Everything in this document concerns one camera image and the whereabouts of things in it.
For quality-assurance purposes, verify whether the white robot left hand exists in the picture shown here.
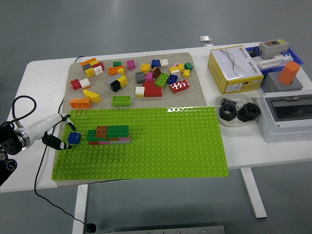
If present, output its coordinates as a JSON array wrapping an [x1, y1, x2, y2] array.
[[24, 113, 77, 151]]

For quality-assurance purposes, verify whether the orange eight-stud toy brick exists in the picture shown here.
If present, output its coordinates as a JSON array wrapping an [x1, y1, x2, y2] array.
[[70, 97, 92, 109]]

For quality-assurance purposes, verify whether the red four-stud toy brick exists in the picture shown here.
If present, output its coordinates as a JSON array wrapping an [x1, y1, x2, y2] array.
[[70, 78, 82, 91]]

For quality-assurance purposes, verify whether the dark green toy brick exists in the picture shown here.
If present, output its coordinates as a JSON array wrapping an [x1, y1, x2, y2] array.
[[87, 130, 110, 142]]

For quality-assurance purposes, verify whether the yellow curved toy brick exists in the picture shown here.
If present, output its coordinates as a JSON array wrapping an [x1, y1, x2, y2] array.
[[83, 89, 102, 103]]

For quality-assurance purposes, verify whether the dark green eight-stud brick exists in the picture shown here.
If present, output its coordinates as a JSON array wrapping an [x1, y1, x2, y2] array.
[[106, 125, 130, 138]]

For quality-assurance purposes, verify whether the light green three-hole brick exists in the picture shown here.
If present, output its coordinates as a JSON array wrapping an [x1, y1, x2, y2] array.
[[111, 95, 132, 107]]

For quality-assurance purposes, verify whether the black toy brick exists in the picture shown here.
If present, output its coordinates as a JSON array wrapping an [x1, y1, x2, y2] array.
[[109, 80, 122, 93]]

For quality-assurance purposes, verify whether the grey slanted toy brick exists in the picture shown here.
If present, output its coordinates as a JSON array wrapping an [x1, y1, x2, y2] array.
[[107, 73, 122, 86]]

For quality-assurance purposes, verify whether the large red stepped brick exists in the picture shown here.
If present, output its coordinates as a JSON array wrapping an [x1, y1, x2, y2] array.
[[142, 80, 163, 98]]

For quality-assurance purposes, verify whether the light green studded baseplate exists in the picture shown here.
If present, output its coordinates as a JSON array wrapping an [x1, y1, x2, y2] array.
[[51, 106, 230, 181]]

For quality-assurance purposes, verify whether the red brick with white spots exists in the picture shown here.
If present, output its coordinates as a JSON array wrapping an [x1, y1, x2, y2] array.
[[170, 79, 190, 94]]

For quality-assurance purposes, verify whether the white table leg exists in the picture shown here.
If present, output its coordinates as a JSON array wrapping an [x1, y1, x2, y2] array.
[[240, 168, 268, 219], [72, 184, 89, 234]]

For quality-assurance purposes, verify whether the grey-brown table mat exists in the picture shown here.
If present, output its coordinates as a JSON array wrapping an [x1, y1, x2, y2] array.
[[56, 52, 208, 187]]

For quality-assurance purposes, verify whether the silver metal clamp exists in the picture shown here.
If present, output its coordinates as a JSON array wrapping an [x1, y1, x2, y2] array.
[[198, 35, 215, 47]]

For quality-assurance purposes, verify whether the small dark electronic component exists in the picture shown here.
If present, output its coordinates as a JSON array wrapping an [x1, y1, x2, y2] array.
[[221, 97, 238, 106]]

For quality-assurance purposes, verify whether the white and yellow cardboard box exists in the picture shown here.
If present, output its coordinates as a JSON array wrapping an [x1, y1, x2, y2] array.
[[207, 44, 265, 95]]

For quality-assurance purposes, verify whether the large black hex nut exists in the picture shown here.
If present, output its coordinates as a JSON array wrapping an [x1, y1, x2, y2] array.
[[237, 102, 261, 123]]

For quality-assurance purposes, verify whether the white shallow dish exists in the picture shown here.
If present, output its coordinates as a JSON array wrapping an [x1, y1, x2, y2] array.
[[214, 94, 254, 128]]

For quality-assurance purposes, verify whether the grey square block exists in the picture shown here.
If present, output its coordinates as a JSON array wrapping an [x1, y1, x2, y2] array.
[[260, 71, 304, 94]]

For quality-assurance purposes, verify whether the white terminal block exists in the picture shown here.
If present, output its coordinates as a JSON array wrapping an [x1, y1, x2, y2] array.
[[253, 53, 294, 72]]

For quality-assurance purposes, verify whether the orange cylinder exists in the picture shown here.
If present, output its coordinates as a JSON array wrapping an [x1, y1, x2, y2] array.
[[278, 61, 300, 85]]

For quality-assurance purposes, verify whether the blue plastic tray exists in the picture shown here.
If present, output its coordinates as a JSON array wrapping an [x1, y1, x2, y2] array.
[[245, 46, 305, 74]]

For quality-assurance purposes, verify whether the thin black power cord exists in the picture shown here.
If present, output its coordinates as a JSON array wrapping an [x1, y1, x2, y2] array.
[[34, 56, 88, 226]]

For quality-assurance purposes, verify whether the grey-white electrical enclosure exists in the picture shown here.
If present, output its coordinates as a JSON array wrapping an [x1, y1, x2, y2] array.
[[257, 89, 312, 144]]

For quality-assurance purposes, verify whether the grey push-button switch box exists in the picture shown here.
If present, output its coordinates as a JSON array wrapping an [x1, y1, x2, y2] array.
[[258, 39, 290, 60]]

